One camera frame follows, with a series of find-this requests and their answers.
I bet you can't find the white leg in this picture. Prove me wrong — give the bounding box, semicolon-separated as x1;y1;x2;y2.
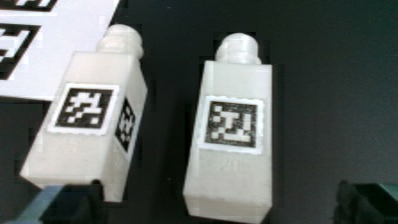
19;24;147;202
182;33;273;224

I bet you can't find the white sheet with markers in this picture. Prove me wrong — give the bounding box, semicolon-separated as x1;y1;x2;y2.
0;0;120;100

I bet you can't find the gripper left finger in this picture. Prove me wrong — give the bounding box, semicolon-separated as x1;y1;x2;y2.
12;180;106;224

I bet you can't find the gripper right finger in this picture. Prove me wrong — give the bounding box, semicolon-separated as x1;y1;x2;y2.
333;181;398;224

